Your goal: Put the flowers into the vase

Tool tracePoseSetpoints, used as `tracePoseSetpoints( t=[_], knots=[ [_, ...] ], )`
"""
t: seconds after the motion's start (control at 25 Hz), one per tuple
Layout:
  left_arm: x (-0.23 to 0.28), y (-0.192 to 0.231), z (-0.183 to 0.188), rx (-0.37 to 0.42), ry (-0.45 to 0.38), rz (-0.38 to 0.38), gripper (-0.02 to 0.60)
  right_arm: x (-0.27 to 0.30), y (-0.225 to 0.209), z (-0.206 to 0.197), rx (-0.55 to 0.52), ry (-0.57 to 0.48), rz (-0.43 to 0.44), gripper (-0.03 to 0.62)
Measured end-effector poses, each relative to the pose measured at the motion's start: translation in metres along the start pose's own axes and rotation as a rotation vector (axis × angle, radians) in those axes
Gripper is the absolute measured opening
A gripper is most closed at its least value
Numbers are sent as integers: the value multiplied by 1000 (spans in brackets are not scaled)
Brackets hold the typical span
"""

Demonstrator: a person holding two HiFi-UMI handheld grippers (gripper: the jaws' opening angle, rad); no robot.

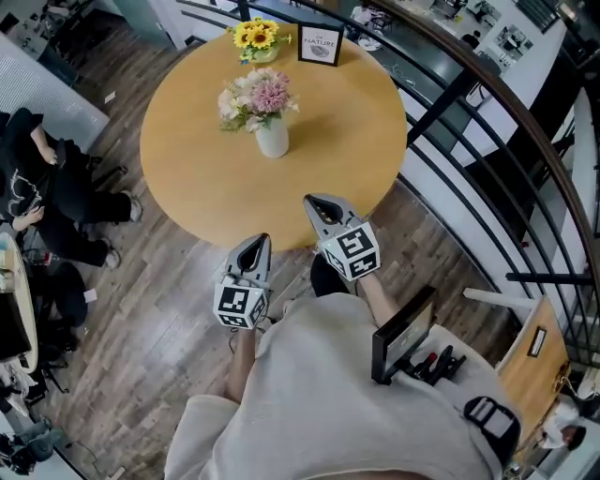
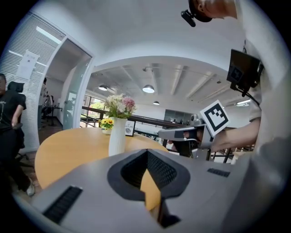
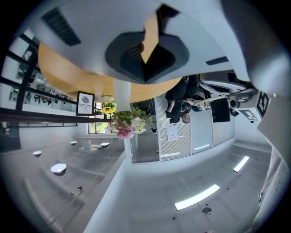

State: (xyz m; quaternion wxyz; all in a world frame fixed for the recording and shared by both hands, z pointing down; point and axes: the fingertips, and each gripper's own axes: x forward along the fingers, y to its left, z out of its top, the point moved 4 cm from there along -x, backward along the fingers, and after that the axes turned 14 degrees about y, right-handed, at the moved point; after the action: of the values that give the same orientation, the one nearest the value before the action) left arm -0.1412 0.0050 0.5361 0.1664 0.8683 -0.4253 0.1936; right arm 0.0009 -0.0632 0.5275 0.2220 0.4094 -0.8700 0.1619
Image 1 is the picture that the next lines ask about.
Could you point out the person's grey sweatshirt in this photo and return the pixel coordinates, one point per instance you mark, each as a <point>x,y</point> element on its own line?
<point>319,403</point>

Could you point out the white paper note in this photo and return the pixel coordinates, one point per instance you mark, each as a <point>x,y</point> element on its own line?
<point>91,295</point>
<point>109,97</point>

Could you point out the black bag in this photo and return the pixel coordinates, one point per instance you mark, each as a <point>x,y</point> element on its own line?
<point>70,295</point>

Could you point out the sunflower arrangement in pot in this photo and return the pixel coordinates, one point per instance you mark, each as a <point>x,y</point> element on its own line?
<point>258,37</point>

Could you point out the black monitor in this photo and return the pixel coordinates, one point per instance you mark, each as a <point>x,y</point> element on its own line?
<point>11,328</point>

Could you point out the pink and white flowers bunch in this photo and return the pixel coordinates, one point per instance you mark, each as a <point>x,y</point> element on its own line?
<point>262,96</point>

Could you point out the black clamp mount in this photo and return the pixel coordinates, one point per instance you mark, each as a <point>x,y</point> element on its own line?
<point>438,365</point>

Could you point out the black railing with wooden handrail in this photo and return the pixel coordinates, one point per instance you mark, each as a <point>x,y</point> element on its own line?
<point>515,112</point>

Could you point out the round wooden table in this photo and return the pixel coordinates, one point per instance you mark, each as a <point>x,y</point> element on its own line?
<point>328,154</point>

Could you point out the person's right forearm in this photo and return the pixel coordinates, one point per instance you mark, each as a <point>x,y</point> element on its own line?
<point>375,300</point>

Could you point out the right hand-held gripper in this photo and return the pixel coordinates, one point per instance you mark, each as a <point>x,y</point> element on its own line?
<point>351,250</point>

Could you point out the small black framed sign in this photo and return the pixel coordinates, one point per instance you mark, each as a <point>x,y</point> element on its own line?
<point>537,342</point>

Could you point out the person's left forearm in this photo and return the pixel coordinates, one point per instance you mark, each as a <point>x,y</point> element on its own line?
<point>241,365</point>

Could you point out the person's black trouser leg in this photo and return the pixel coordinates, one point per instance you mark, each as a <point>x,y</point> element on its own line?
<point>328,279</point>

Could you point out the black tablet screen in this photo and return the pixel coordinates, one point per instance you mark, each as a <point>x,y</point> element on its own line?
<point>403,333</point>

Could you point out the person's white shoe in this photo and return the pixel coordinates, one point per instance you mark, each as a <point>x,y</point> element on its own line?
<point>288,307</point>

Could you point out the white ribbed vase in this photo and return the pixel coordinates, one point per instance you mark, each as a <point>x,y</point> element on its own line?
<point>273,140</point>

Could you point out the white oval table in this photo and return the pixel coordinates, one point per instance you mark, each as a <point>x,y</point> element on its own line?
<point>23,290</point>

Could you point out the white plank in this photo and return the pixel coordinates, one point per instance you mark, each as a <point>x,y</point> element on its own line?
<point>497,300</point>

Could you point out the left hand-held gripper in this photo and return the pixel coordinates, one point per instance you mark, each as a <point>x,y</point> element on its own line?
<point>239,304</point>

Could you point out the black framed picture sign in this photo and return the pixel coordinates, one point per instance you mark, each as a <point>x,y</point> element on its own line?
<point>321,44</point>

